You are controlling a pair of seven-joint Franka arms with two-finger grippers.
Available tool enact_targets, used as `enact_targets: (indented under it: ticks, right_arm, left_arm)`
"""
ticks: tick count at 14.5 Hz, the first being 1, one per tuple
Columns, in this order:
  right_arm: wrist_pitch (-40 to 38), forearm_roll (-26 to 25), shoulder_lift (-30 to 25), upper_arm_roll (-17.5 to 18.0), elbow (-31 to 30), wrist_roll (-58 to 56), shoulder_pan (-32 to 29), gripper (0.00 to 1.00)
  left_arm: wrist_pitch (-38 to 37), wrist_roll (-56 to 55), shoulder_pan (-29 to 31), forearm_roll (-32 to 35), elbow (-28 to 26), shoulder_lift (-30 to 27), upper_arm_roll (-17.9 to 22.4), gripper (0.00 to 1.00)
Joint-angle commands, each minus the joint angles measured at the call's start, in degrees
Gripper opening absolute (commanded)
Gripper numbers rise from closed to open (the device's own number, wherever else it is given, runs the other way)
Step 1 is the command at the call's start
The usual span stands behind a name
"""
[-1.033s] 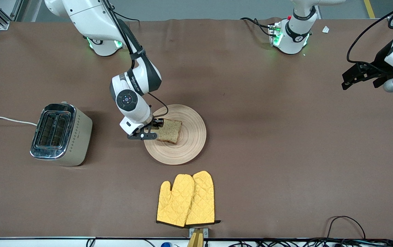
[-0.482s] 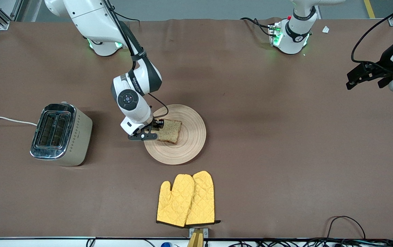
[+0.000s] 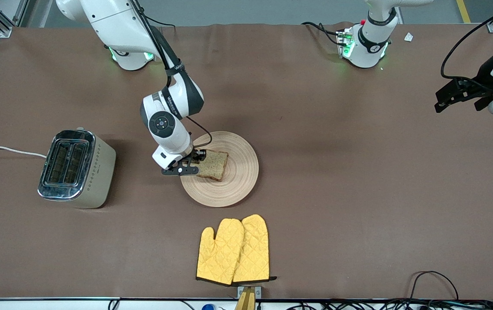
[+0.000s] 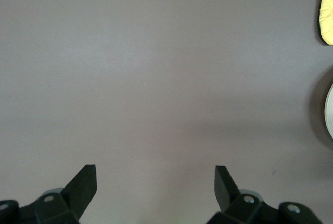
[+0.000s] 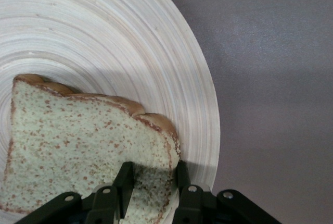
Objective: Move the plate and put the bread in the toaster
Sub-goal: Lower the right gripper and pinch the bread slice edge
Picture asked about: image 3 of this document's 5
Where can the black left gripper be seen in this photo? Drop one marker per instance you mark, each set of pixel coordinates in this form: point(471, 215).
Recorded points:
point(481, 81)

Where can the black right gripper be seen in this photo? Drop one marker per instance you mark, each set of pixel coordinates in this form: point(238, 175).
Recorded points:
point(196, 153)

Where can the brown-crusted bread slice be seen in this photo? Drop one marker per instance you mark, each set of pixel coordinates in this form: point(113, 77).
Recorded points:
point(214, 165)

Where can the round light wooden plate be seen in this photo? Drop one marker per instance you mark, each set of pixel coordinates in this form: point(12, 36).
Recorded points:
point(242, 172)

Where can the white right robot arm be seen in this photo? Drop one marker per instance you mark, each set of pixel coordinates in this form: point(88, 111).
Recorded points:
point(117, 26)

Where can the beige and chrome toaster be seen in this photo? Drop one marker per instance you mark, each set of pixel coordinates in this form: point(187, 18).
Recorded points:
point(95, 172)

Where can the small white paper tag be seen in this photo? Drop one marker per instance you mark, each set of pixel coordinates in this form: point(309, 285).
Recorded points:
point(408, 37)

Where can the yellow quilted oven mitt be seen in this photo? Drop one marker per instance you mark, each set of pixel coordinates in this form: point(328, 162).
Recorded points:
point(255, 249)
point(218, 254)

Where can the brown table cover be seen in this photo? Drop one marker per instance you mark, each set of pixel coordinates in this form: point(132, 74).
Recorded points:
point(315, 129)

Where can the blue cap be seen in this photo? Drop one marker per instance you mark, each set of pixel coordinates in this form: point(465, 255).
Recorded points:
point(208, 307)

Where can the wooden clamp piece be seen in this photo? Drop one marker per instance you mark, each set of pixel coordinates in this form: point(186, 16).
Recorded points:
point(246, 301)

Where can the grey metal bracket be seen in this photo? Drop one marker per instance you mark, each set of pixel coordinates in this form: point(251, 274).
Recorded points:
point(258, 292)

